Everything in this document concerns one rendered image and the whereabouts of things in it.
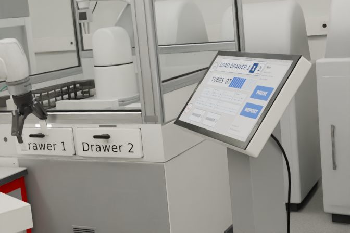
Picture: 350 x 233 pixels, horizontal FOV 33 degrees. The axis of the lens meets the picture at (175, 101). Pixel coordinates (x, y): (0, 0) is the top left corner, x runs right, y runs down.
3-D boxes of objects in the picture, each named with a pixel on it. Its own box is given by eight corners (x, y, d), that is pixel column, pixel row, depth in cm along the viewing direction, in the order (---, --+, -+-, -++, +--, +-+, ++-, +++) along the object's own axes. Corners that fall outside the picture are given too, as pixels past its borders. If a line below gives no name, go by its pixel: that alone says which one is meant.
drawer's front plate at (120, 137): (140, 158, 225) (138, 129, 224) (77, 155, 238) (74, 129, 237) (143, 156, 227) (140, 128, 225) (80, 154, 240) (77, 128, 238)
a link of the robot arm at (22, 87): (34, 74, 230) (38, 88, 232) (15, 74, 234) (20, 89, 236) (19, 81, 222) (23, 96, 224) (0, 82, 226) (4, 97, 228)
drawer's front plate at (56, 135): (72, 155, 240) (69, 128, 238) (16, 153, 253) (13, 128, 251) (75, 154, 241) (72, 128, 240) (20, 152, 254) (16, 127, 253)
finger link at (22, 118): (29, 107, 231) (26, 106, 230) (22, 136, 228) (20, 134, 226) (21, 108, 233) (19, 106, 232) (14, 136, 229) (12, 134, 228)
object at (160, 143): (164, 162, 223) (161, 124, 221) (-36, 154, 269) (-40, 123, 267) (250, 114, 306) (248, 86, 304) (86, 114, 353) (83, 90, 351)
